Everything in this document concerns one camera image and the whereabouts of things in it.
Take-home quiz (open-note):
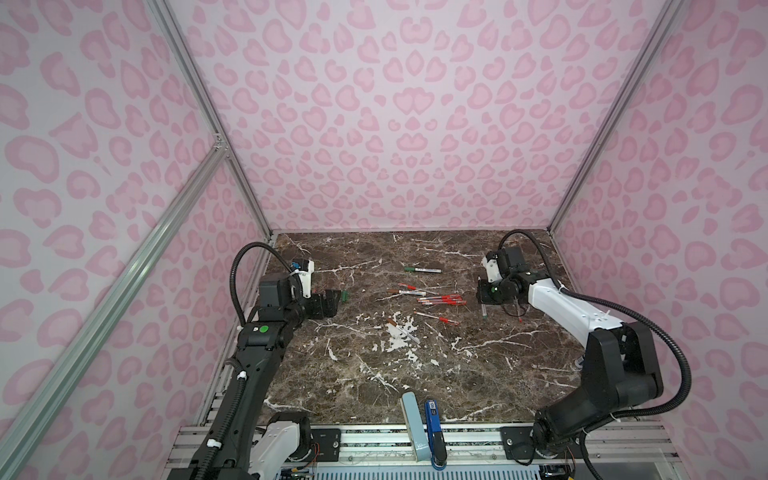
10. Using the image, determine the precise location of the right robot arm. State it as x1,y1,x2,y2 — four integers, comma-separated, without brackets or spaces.
477,247,664,455

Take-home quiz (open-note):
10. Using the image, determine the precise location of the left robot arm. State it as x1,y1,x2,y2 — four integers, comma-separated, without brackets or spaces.
168,273,343,479

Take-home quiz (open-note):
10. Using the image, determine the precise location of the blue black tool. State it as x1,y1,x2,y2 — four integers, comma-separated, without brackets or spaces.
425,399,448,471

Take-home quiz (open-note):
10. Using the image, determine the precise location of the light blue box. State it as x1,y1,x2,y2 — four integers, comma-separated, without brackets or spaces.
400,392,431,462

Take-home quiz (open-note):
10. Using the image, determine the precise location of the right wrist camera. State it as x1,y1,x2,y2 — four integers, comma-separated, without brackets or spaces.
481,252,502,284

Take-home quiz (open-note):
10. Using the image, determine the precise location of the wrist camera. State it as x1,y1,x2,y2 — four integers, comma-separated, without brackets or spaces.
291,258,315,299
481,252,502,284

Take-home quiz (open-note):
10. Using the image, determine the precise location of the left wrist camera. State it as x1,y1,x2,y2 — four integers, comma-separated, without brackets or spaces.
291,258,315,299

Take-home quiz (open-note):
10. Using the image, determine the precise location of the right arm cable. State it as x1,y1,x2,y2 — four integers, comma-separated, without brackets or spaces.
497,229,693,421

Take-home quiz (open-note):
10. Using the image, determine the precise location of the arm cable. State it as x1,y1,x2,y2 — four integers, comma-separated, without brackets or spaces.
191,242,301,480
497,229,693,421

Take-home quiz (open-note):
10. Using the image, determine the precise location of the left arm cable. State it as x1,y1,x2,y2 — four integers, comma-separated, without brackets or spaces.
191,242,301,480

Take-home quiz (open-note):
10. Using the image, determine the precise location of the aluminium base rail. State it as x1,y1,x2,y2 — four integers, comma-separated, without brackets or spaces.
164,421,679,480

